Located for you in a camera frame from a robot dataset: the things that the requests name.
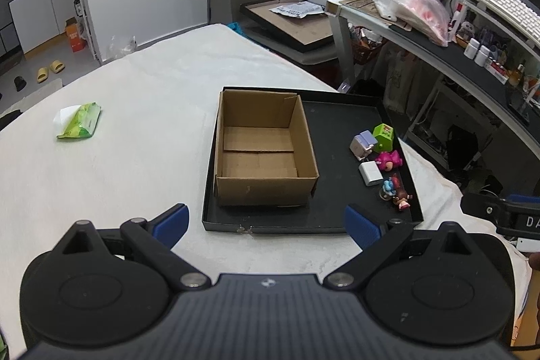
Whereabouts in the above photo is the spray bottle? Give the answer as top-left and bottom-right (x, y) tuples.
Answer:
(73, 0), (83, 17)

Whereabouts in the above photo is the red crab beer mug figure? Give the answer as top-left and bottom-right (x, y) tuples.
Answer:
(379, 178), (396, 201)

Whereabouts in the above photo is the brown cardboard box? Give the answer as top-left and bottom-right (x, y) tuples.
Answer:
(213, 89), (319, 206)

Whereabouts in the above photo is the yellow slipper left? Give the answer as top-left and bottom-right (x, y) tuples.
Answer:
(36, 67), (49, 84)

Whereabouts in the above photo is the white computer keyboard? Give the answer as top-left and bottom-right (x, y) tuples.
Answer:
(476, 0), (539, 46)

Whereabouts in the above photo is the white square charger block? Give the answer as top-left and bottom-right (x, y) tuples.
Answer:
(359, 161), (383, 186)

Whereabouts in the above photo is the black shallow tray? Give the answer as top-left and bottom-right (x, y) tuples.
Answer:
(201, 89), (424, 234)

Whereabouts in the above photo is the brown-haired doll figure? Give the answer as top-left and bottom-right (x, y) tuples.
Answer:
(391, 173), (413, 211)

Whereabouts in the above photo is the green cartoon tin box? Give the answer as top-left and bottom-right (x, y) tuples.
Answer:
(373, 123), (395, 153)

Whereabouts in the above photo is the yellow slipper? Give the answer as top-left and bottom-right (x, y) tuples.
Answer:
(36, 67), (49, 84)
(49, 60), (65, 74)

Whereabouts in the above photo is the grey curved desk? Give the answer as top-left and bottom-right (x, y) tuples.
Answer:
(325, 0), (540, 155)

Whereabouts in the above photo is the green wet wipes pack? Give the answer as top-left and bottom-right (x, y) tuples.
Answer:
(53, 102), (102, 140)

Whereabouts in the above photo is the yellow slipper right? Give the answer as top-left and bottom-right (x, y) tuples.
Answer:
(49, 60), (65, 74)

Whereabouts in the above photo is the black shoe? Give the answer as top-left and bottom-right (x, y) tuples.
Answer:
(14, 76), (27, 92)

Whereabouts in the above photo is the clear plastic bag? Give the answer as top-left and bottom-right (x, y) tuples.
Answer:
(372, 0), (450, 48)

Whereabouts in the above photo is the white pill bottle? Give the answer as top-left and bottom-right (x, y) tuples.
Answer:
(474, 46), (490, 67)
(464, 38), (481, 59)

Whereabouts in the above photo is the orange cardboard box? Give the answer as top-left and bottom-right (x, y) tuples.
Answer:
(65, 17), (86, 53)

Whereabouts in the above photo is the white cabinet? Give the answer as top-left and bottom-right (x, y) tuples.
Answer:
(9, 0), (76, 53)

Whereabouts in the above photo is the black picture frame brown backing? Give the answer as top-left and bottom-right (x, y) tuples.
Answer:
(240, 0), (333, 53)

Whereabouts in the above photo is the pink monster toy figure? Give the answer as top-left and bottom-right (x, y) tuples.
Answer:
(374, 150), (404, 172)

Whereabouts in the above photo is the crumpled white paper packet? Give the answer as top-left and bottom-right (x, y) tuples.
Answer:
(270, 1), (324, 19)

